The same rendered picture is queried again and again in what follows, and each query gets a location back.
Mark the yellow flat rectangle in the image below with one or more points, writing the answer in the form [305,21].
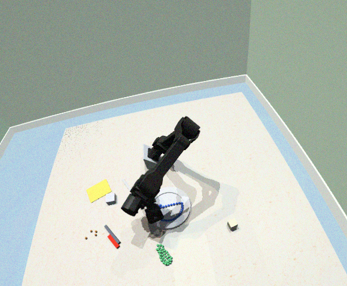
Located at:
[99,190]

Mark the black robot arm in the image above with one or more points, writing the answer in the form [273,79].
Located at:
[186,131]

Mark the small cream cube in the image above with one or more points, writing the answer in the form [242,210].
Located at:
[232,224]

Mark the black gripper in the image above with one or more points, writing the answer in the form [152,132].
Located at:
[153,211]

